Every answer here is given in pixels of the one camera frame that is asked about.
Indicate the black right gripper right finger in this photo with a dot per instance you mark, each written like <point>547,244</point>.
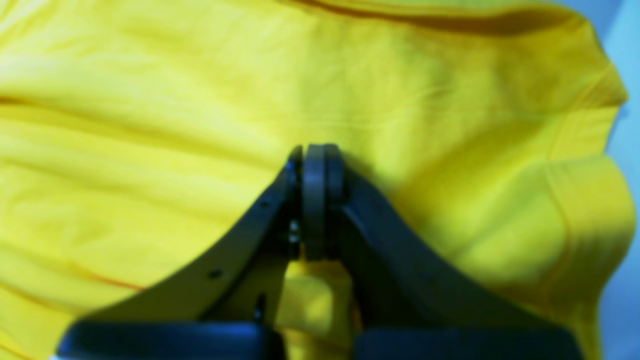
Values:
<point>413,304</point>

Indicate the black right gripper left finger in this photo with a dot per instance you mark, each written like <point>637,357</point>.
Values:
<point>221,306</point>

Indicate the orange yellow t-shirt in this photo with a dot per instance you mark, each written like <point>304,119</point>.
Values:
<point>135,132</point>

